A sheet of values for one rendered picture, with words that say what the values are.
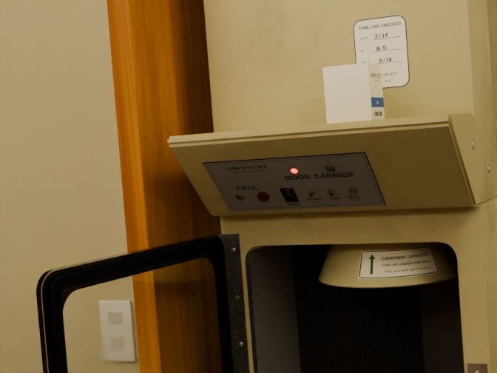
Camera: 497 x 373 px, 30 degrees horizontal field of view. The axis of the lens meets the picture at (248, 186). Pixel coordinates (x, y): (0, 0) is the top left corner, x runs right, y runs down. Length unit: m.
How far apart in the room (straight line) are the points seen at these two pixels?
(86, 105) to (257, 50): 0.70
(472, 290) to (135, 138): 0.42
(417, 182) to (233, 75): 0.28
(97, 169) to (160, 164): 0.64
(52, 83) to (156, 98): 0.70
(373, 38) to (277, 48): 0.12
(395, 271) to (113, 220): 0.78
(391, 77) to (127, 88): 0.30
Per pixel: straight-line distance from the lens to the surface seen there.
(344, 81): 0.99
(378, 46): 1.06
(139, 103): 1.10
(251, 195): 1.07
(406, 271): 1.10
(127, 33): 1.10
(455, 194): 1.00
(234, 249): 1.14
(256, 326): 1.16
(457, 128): 0.95
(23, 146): 1.86
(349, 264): 1.12
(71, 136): 1.79
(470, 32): 1.04
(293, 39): 1.10
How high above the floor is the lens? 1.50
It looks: 3 degrees down
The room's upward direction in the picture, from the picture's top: 4 degrees counter-clockwise
